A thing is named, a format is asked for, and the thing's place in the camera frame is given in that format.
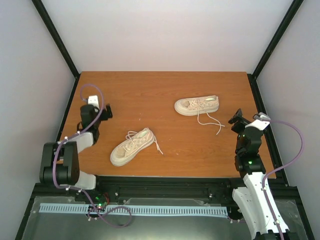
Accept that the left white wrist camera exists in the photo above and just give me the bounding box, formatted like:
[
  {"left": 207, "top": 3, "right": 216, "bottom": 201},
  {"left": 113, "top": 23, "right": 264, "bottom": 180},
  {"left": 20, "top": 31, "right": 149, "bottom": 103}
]
[{"left": 87, "top": 95, "right": 100, "bottom": 109}]

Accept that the left black frame post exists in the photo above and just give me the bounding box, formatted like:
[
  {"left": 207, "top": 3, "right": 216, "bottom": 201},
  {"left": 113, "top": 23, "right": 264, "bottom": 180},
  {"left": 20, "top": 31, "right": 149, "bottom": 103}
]
[{"left": 31, "top": 0, "right": 81, "bottom": 80}]

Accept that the white lace sneaker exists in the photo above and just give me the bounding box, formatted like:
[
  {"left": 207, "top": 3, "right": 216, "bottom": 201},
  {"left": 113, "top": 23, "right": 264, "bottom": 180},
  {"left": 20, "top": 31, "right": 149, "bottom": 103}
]
[
  {"left": 174, "top": 95, "right": 225, "bottom": 135},
  {"left": 110, "top": 127, "right": 164, "bottom": 167}
]

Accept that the black frame post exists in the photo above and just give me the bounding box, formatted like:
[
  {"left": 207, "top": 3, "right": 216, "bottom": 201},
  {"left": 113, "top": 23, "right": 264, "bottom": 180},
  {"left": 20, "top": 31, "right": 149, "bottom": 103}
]
[
  {"left": 31, "top": 0, "right": 81, "bottom": 80},
  {"left": 251, "top": 0, "right": 305, "bottom": 78}
]

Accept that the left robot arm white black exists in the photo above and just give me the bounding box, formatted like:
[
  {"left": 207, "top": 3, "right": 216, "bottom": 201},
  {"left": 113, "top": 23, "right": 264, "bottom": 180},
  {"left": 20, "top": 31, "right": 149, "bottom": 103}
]
[{"left": 39, "top": 103, "right": 113, "bottom": 202}]

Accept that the light blue cable duct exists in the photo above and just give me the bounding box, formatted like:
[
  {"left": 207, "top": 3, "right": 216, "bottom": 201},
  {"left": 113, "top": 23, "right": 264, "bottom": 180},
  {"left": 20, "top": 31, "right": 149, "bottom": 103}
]
[{"left": 38, "top": 203, "right": 228, "bottom": 218}]

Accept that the right black frame post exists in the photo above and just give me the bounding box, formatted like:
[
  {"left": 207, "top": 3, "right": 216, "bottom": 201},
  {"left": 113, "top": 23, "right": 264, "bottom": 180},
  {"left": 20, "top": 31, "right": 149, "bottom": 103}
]
[{"left": 251, "top": 0, "right": 305, "bottom": 78}]

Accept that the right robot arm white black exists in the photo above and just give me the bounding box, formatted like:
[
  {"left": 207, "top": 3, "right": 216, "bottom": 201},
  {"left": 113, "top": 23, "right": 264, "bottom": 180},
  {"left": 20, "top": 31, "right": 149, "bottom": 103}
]
[{"left": 228, "top": 109, "right": 299, "bottom": 240}]

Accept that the black aluminium frame rail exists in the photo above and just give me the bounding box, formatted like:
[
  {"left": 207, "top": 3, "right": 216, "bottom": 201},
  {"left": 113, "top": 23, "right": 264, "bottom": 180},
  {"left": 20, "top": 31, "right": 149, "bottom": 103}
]
[{"left": 31, "top": 176, "right": 302, "bottom": 206}]

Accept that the green lit circuit board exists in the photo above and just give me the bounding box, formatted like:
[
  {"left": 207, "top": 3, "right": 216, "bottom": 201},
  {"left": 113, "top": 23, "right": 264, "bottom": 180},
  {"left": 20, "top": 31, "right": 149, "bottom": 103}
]
[{"left": 88, "top": 192, "right": 110, "bottom": 214}]

